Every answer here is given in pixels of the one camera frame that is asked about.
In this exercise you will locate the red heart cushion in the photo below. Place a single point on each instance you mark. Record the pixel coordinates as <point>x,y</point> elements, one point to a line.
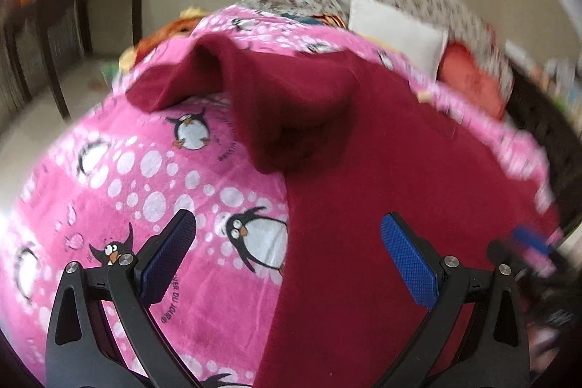
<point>459,71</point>

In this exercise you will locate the dark red garment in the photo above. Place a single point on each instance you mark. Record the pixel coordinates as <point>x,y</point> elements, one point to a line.
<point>353,144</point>

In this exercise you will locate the dark wooden console table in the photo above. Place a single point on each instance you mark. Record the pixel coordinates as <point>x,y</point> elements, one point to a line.
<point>43,14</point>

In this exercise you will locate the white pillow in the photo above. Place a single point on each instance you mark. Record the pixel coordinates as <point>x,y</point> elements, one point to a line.
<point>423,44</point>

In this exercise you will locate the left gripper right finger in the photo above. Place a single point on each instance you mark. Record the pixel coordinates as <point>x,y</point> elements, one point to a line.
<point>474,333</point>

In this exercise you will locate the dark carved headboard cabinet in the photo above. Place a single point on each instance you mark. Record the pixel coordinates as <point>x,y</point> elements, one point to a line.
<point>533,111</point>

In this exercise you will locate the pink penguin blanket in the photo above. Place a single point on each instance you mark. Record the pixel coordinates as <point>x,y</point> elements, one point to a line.
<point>120,175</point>

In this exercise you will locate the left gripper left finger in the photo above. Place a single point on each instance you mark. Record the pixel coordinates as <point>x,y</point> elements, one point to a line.
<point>101,331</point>

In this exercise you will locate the orange yellow patterned blanket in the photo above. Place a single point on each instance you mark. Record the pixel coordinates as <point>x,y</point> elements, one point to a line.
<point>182,26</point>

